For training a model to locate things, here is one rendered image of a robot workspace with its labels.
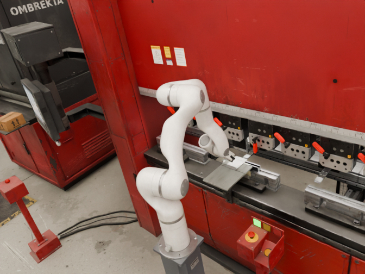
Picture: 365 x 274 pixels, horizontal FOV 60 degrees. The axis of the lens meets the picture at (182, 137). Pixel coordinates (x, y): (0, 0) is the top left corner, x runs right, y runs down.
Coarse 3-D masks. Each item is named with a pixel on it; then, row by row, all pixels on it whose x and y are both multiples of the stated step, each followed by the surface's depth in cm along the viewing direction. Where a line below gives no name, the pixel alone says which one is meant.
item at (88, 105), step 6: (78, 108) 272; (84, 108) 270; (90, 108) 267; (96, 108) 265; (66, 114) 264; (72, 114) 263; (78, 114) 276; (84, 114) 274; (90, 114) 272; (96, 114) 270; (102, 114) 267; (72, 120) 264
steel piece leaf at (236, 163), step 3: (237, 159) 203; (234, 162) 201; (237, 162) 201; (240, 162) 200; (243, 162) 200; (225, 165) 198; (228, 165) 197; (231, 165) 199; (234, 165) 198; (237, 165) 198; (240, 165) 197; (231, 168) 196; (234, 168) 194; (237, 168) 195
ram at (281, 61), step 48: (144, 0) 189; (192, 0) 164; (240, 0) 146; (288, 0) 131; (336, 0) 119; (144, 48) 210; (192, 48) 180; (240, 48) 158; (288, 48) 141; (336, 48) 127; (240, 96) 172; (288, 96) 152; (336, 96) 136
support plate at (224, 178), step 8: (224, 168) 198; (240, 168) 195; (248, 168) 194; (208, 176) 194; (216, 176) 192; (224, 176) 191; (232, 176) 190; (240, 176) 188; (216, 184) 186; (224, 184) 184; (232, 184) 183
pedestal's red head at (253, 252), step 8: (248, 232) 179; (256, 232) 178; (264, 232) 177; (272, 232) 175; (240, 240) 175; (264, 240) 176; (280, 240) 168; (240, 248) 176; (248, 248) 170; (256, 248) 171; (264, 248) 175; (272, 248) 172; (280, 248) 171; (240, 256) 180; (248, 256) 174; (256, 256) 173; (264, 256) 173; (272, 256) 165; (280, 256) 173; (256, 264) 172; (264, 264) 168; (272, 264) 168
